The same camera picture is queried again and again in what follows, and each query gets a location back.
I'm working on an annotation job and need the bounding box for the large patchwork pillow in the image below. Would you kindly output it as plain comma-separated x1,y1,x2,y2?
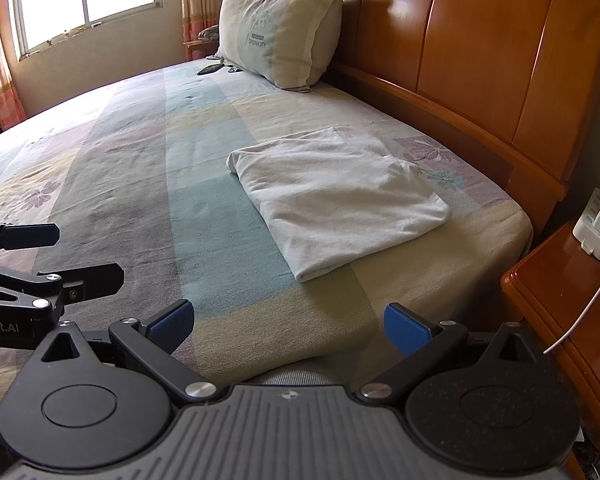
215,0,356,93

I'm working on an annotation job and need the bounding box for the bed with patchwork sheet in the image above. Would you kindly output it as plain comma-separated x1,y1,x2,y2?
0,55,533,411

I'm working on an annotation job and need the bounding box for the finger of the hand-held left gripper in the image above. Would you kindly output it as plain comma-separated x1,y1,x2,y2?
0,219,61,261
0,260,126,311

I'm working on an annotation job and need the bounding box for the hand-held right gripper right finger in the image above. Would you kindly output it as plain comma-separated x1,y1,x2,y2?
356,302,553,406

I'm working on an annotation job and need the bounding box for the wooden nightstand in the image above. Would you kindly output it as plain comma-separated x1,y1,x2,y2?
500,220,600,480
185,40,221,61

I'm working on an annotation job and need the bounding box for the white printed sweatshirt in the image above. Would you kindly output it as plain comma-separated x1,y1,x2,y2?
225,127,452,283

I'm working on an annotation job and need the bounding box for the white cable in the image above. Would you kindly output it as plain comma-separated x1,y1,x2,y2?
542,255,600,356

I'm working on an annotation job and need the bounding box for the wooden headboard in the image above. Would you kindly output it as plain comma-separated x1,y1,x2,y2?
260,0,600,241

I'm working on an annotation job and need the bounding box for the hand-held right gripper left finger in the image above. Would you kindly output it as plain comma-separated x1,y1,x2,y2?
42,299,224,407

